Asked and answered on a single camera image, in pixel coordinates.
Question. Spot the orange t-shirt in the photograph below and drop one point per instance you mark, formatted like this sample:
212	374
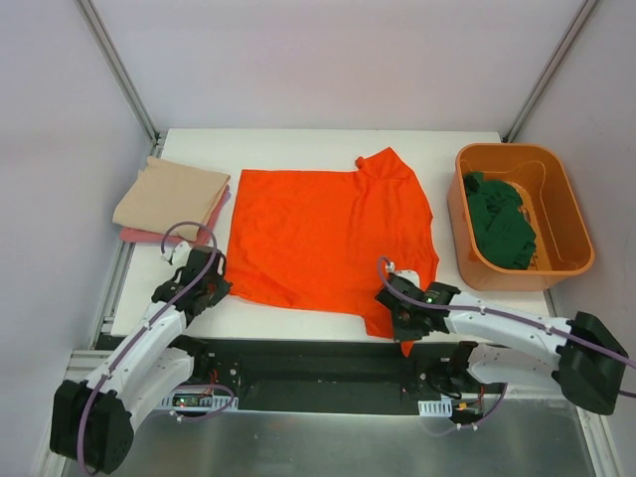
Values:
311	240

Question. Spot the aluminium front rail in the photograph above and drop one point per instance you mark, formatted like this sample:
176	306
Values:
90	368

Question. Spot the right white cable duct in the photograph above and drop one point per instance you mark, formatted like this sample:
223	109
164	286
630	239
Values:
435	408

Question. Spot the orange plastic bin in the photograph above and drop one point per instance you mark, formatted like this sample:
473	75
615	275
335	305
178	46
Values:
549	206

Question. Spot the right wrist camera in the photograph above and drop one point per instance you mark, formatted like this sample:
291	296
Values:
407	274

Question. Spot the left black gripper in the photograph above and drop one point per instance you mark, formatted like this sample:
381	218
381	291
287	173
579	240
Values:
210	291

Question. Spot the pink folded t-shirt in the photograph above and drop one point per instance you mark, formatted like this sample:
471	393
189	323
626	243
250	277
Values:
138	236

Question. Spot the right aluminium frame post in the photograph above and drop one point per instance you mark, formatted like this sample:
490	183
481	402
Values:
565	45

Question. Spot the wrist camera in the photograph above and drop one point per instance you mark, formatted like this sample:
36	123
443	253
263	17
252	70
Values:
407	274
177	255

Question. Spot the beige folded t-shirt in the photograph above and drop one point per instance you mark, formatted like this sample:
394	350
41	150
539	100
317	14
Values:
166	193

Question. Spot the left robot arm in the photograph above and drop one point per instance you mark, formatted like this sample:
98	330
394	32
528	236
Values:
94	419

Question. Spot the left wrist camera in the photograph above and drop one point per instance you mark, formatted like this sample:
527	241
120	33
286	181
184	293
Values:
177	255

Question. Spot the left white cable duct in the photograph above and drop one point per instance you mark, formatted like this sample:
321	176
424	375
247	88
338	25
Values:
191	402

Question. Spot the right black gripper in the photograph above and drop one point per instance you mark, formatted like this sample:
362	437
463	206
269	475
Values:
402	318

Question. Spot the aluminium frame post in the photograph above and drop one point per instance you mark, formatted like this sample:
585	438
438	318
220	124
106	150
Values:
565	45
118	69

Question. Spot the green t-shirt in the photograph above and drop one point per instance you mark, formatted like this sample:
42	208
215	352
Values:
502	234

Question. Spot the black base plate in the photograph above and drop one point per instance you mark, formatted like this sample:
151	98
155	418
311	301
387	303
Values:
311	376

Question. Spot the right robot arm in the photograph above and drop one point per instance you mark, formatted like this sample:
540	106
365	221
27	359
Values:
579	357

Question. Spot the white cable duct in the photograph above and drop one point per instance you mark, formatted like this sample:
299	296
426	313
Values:
435	408
191	402

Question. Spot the left aluminium frame post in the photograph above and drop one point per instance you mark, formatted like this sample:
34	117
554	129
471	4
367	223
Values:
118	69

